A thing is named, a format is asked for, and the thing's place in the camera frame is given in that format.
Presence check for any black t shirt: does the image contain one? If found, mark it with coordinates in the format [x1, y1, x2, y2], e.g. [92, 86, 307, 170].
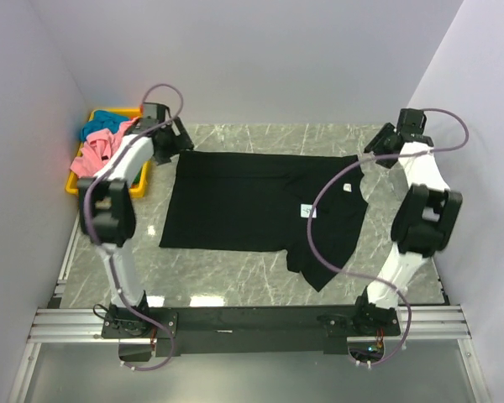
[160, 151, 368, 290]

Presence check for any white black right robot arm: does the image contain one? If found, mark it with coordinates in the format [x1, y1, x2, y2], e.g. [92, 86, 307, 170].
[352, 108, 463, 335]

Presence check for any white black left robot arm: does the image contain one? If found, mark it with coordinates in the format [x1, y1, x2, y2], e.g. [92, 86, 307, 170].
[77, 102, 193, 338]

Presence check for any teal blue t shirt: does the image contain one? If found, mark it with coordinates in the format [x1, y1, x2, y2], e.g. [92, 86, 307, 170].
[79, 109, 129, 143]

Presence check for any pink t shirt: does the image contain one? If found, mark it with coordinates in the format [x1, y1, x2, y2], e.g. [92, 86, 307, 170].
[70, 118, 137, 178]

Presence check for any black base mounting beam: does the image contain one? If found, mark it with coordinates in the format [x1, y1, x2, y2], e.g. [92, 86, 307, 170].
[102, 305, 401, 357]

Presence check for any aluminium extrusion rail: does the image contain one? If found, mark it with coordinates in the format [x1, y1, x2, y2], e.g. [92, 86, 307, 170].
[27, 306, 471, 343]

